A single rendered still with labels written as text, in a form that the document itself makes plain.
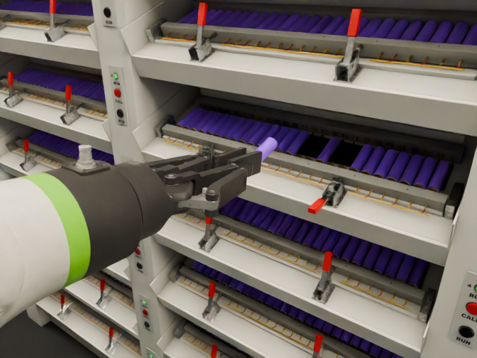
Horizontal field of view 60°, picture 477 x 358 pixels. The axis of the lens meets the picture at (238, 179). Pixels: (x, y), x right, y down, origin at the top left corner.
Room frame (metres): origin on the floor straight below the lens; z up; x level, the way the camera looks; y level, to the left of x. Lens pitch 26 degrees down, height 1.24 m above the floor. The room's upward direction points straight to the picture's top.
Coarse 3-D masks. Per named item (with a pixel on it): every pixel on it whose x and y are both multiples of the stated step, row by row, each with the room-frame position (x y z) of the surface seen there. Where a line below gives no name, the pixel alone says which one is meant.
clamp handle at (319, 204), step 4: (332, 188) 0.58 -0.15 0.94; (328, 192) 0.58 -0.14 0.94; (332, 192) 0.58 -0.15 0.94; (324, 196) 0.57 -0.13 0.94; (328, 196) 0.57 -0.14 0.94; (316, 200) 0.55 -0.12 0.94; (320, 200) 0.55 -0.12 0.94; (324, 200) 0.55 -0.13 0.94; (312, 204) 0.54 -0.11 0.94; (316, 204) 0.54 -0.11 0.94; (320, 204) 0.54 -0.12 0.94; (324, 204) 0.55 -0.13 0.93; (308, 208) 0.53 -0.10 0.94; (312, 208) 0.53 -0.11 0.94; (316, 208) 0.53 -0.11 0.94; (320, 208) 0.54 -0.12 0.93; (312, 212) 0.52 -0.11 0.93; (316, 212) 0.52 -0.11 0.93
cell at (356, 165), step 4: (368, 144) 0.67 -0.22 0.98; (364, 148) 0.66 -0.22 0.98; (368, 148) 0.66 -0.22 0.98; (372, 148) 0.67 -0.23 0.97; (360, 152) 0.66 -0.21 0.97; (364, 152) 0.65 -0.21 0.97; (368, 152) 0.66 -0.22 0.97; (360, 156) 0.65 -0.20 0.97; (364, 156) 0.65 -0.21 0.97; (368, 156) 0.65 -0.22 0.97; (356, 160) 0.64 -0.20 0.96; (360, 160) 0.64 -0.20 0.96; (364, 160) 0.64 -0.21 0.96; (352, 164) 0.63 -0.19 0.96; (356, 164) 0.63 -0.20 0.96; (360, 164) 0.63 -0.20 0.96; (364, 164) 0.64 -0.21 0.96; (356, 168) 0.62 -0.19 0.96; (360, 168) 0.63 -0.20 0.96; (360, 172) 0.63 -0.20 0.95
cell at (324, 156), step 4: (332, 140) 0.70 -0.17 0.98; (336, 140) 0.70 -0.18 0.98; (328, 144) 0.69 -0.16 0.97; (332, 144) 0.69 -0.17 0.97; (336, 144) 0.69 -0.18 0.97; (324, 148) 0.68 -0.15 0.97; (328, 148) 0.68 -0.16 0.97; (332, 148) 0.68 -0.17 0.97; (324, 152) 0.67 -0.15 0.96; (328, 152) 0.67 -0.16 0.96; (332, 152) 0.68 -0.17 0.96; (320, 156) 0.67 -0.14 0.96; (324, 156) 0.66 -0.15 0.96; (328, 156) 0.67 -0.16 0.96; (316, 160) 0.67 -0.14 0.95; (320, 160) 0.66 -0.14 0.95; (324, 160) 0.66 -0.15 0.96; (328, 160) 0.67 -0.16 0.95
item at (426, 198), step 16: (176, 128) 0.83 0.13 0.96; (176, 144) 0.80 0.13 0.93; (224, 144) 0.75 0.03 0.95; (240, 144) 0.74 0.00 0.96; (272, 160) 0.68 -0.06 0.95; (288, 160) 0.67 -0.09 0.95; (304, 160) 0.66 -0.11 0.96; (288, 176) 0.65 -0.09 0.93; (320, 176) 0.63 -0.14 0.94; (336, 176) 0.61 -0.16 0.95; (352, 176) 0.60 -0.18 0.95; (368, 176) 0.59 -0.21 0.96; (384, 192) 0.57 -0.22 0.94; (400, 192) 0.55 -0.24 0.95; (416, 192) 0.54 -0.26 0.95; (432, 192) 0.54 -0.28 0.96; (400, 208) 0.54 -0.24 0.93; (432, 208) 0.53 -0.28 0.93
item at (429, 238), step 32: (192, 96) 0.96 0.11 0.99; (224, 96) 0.90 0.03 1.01; (160, 128) 0.84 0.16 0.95; (384, 128) 0.70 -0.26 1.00; (416, 128) 0.66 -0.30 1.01; (256, 192) 0.65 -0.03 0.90; (288, 192) 0.62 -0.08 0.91; (320, 192) 0.61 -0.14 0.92; (352, 192) 0.60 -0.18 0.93; (448, 192) 0.56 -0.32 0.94; (320, 224) 0.59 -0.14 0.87; (352, 224) 0.55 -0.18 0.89; (384, 224) 0.52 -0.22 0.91; (416, 224) 0.51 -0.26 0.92; (448, 224) 0.50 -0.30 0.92; (416, 256) 0.50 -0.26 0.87
